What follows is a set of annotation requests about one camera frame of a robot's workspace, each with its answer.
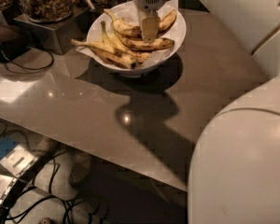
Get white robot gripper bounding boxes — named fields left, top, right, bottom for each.
left=132, top=0, right=167, bottom=43

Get spotted yellow banana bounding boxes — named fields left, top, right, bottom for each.
left=71, top=39, right=137, bottom=69
left=116, top=31, right=175, bottom=51
left=104, top=9, right=177, bottom=38

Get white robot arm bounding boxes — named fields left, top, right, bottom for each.
left=187, top=0, right=280, bottom=224

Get white bowl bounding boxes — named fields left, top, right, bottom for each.
left=79, top=0, right=187, bottom=77

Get white paper bowl liner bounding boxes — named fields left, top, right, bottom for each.
left=71, top=2, right=181, bottom=71

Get lower middle yellow banana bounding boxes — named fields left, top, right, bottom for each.
left=133, top=51, right=151, bottom=63

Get green-stemmed back banana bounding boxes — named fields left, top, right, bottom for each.
left=100, top=21, right=127, bottom=54

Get grey metal jar stand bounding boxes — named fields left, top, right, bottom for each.
left=14, top=7, right=92, bottom=55

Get glass jar of nuts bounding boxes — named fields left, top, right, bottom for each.
left=19, top=0, right=74, bottom=23

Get dark round appliance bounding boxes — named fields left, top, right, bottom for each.
left=0, top=24, right=30, bottom=62

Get grey shoe on floor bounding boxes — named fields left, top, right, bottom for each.
left=68, top=152, right=92, bottom=187

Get blue and white floor box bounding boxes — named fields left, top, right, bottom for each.
left=0, top=136, right=37, bottom=207

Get black appliance cable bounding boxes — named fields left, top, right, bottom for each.
left=0, top=39, right=55, bottom=75

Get black floor cables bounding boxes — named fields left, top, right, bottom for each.
left=0, top=119, right=110, bottom=224

